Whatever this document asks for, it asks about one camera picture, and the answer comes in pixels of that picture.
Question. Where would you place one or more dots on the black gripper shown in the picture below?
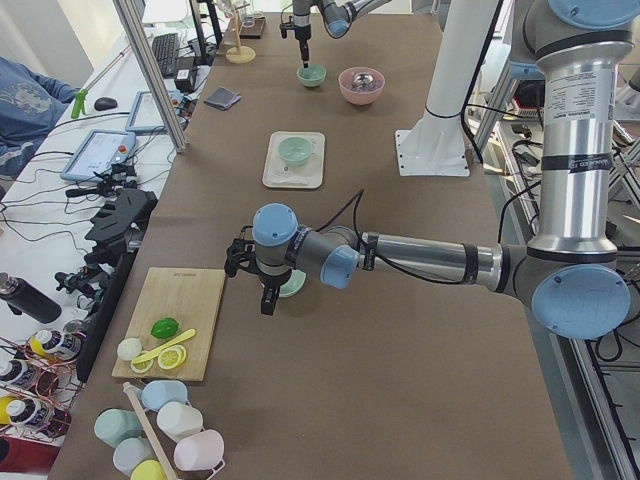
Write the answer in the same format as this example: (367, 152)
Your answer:
(301, 33)
(270, 281)

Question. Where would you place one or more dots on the green bowl end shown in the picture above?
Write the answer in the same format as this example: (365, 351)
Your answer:
(312, 75)

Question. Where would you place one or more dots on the green bowl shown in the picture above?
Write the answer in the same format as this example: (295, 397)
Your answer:
(293, 285)
(295, 151)

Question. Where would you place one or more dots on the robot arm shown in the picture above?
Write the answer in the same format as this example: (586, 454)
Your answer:
(567, 273)
(337, 20)

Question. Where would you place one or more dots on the wooden mug tree stand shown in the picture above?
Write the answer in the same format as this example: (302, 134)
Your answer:
(236, 11)

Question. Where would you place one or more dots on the metal scoop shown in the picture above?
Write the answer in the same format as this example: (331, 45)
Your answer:
(363, 81)

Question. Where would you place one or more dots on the bamboo cutting board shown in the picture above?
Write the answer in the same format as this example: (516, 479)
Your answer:
(173, 301)

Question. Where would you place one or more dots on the pink bowl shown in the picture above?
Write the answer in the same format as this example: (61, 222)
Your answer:
(360, 97)

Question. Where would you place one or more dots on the grey folded cloth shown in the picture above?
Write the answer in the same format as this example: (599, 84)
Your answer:
(222, 99)

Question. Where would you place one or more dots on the yellow plastic knife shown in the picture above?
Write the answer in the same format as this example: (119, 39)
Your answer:
(152, 354)

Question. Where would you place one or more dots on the green bowl on tray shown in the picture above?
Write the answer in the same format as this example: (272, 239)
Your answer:
(295, 151)

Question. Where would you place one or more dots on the green lime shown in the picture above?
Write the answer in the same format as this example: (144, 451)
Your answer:
(164, 328)

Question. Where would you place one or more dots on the lemon slice top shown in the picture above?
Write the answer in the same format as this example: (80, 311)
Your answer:
(172, 357)

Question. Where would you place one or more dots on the lemon slice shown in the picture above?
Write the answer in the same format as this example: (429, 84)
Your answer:
(142, 363)
(172, 357)

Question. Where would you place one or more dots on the beige serving tray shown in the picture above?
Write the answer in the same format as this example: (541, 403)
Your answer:
(277, 175)

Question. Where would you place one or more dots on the black keyboard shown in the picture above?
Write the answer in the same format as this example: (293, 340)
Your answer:
(165, 50)

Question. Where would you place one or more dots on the lemon slice bottom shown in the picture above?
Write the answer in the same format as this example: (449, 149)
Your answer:
(142, 363)

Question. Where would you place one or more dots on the white garlic bulb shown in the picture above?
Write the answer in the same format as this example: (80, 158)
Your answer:
(129, 348)

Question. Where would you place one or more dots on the light blue cup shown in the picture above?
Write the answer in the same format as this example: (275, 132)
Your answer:
(158, 393)

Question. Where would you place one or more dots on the cream white cup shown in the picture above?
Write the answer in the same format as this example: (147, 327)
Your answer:
(178, 421)

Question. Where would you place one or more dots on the black tool holder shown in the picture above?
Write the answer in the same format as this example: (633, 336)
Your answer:
(112, 223)

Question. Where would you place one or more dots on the pink cup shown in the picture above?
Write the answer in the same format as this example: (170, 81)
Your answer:
(200, 451)

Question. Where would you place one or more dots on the green cup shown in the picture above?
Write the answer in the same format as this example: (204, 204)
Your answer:
(113, 426)

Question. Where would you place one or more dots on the black computer mouse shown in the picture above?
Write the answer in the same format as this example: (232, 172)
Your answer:
(105, 103)

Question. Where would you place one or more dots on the grey blue cup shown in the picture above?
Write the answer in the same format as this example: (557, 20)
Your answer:
(130, 453)

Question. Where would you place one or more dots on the yellow cup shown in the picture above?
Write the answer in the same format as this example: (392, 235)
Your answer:
(148, 470)

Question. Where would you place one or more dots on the black water bottle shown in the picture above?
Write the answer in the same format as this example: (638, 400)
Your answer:
(23, 298)

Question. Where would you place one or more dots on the person in blue shirt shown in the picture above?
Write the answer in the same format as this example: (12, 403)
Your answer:
(31, 105)

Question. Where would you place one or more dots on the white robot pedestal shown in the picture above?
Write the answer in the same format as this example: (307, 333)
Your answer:
(435, 145)

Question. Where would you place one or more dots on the aluminium frame post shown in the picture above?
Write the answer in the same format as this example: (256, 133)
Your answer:
(136, 34)

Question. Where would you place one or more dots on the wooden rack handle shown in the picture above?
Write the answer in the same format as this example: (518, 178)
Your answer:
(130, 391)

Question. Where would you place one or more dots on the copper wire bottle rack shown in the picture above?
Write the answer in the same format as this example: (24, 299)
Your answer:
(39, 387)

